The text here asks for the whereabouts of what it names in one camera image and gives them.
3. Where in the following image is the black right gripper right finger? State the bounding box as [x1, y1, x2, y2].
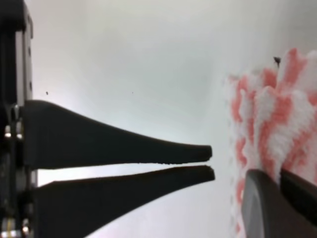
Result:
[280, 170, 317, 223]

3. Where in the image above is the pink white striped towel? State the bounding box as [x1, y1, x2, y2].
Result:
[225, 48, 317, 238]

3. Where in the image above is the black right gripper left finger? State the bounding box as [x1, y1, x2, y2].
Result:
[242, 170, 317, 238]

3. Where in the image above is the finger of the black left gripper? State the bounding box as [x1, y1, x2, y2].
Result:
[22, 100, 212, 170]
[33, 166, 215, 238]

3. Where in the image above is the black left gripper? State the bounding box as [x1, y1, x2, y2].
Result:
[0, 0, 37, 238]

